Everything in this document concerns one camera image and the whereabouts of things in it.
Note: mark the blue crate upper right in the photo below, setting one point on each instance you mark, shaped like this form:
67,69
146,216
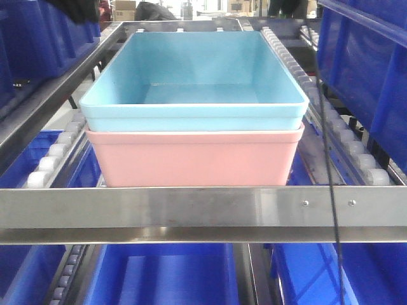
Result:
362,58

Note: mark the pink plastic box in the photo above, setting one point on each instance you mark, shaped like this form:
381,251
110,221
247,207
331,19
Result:
195,159

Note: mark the light blue plastic box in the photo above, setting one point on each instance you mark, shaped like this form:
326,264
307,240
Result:
195,81

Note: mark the cardboard box background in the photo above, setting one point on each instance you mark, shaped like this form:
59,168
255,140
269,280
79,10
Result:
123,10

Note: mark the white roller track left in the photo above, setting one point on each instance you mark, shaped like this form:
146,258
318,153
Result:
58,154

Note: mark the blue crate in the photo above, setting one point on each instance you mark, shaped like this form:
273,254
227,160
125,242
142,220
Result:
307,273
38,42
362,58
169,273
51,215

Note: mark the white roller track right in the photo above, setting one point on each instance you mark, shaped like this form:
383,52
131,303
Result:
348,154

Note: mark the stainless steel shelf rack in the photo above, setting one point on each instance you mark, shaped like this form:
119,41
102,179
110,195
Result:
317,206

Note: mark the blue crate lower left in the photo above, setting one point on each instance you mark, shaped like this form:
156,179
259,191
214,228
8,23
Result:
51,215

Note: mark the white roller track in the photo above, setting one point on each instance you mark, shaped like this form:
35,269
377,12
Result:
348,154
58,154

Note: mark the blue crate lower right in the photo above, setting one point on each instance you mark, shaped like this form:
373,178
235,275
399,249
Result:
307,273

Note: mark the blue crate upper left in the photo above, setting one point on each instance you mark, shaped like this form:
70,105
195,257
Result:
38,42

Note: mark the blue crate lower centre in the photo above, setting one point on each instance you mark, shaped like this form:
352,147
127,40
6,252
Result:
169,273

